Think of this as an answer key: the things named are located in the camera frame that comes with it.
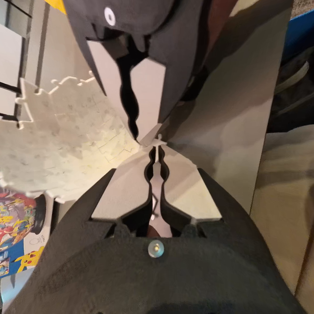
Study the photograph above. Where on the white puzzle piece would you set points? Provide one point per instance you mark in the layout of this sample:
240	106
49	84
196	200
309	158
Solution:
160	140

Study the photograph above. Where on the blue object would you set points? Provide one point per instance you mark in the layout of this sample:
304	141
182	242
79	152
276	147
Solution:
301	32

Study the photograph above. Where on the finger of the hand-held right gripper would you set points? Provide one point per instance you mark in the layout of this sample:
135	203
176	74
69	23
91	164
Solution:
105	68
149	93

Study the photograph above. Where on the partly built puzzle ball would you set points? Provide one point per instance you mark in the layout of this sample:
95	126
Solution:
61	135

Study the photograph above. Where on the blue puzzle box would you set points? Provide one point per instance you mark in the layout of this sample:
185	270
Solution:
17	233

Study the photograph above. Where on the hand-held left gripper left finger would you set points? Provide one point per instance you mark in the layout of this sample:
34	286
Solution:
122	196

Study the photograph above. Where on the dark shoe with pale sole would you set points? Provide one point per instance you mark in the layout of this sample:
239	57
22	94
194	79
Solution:
292	78

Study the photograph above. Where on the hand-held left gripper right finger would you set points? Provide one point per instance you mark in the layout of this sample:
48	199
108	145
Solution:
191	196

